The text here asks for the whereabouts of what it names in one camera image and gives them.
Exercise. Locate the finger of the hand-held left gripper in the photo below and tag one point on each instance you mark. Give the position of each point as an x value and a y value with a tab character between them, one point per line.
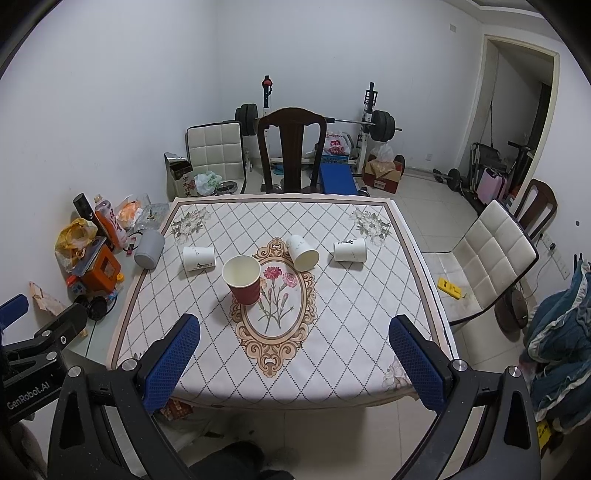
14	308
60	327

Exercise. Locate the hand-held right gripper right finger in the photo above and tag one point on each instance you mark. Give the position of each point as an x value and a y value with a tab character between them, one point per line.
418	364

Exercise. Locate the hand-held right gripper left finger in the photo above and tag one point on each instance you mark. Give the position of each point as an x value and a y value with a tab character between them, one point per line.
173	360

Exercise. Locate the white paper cup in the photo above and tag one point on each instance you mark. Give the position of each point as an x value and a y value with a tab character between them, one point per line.
198	259
351	250
302	254

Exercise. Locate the red paper cup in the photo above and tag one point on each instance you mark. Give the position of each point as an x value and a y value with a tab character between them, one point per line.
244	290

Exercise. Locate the grey plastic cup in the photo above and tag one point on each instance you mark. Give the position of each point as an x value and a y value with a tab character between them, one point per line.
148	249

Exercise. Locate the crumpled brown paper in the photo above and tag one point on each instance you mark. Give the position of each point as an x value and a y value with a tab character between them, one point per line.
46	299

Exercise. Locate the black headphones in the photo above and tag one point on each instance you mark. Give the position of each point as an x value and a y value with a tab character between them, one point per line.
94	308

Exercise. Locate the red packet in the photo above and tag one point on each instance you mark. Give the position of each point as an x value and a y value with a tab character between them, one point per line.
175	410

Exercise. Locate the orange box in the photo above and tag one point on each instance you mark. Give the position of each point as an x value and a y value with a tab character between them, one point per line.
104	270

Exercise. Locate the yellow box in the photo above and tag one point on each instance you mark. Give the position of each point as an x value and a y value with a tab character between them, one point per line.
449	288

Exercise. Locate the yellow plastic bag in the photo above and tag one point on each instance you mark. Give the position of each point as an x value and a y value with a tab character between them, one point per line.
74	235

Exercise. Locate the floral diamond pattern tablecloth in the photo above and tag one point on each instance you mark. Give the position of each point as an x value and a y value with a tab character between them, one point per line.
323	346

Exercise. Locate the red label drink bottle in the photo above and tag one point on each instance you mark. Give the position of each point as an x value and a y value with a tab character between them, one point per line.
111	221

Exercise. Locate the person's dark pants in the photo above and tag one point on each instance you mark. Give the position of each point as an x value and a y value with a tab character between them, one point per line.
240	461

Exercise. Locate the black cylinder speaker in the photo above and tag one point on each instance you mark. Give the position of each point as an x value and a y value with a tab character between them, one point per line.
83	205

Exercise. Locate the orange snack bag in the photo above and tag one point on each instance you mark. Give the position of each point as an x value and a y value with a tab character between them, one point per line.
127	212

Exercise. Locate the white cushioned chair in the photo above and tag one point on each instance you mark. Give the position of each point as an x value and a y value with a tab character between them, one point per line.
489	249
214	147

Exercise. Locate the clear glass tray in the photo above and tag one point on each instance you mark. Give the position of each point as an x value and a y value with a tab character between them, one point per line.
150	216

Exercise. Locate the yellow tag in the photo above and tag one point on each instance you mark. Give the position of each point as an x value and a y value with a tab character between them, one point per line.
544	436

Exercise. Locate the blue clothes pile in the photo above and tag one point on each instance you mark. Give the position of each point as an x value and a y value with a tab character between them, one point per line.
563	323

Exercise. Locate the printed cardboard carton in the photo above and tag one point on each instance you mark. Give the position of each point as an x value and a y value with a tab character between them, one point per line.
180	182

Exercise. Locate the green and white plastic bag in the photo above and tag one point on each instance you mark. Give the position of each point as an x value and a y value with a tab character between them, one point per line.
207	183

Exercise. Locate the open cardboard box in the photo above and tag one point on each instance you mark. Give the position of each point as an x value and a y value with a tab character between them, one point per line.
383	177

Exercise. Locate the black dumbbell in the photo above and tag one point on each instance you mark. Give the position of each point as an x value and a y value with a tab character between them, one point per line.
453	177

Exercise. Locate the pink suitcase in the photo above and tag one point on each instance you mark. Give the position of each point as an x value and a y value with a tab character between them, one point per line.
491	184

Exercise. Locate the blue bench pad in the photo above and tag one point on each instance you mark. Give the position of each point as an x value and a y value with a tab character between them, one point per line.
337	177

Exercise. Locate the brown wooden chair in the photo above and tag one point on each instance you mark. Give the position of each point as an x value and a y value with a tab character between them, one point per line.
538	198

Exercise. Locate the black folding cart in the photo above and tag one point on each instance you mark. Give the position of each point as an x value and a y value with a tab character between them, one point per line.
482	159

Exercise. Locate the black scooter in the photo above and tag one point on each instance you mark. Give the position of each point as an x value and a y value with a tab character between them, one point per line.
519	161

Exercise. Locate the red and white plastic bag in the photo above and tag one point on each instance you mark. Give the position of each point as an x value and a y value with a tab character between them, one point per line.
337	145

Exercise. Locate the dark wooden chair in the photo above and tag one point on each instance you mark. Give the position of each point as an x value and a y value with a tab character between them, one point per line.
292	138

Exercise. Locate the white weight rack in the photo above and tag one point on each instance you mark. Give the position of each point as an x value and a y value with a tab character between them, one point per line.
369	104

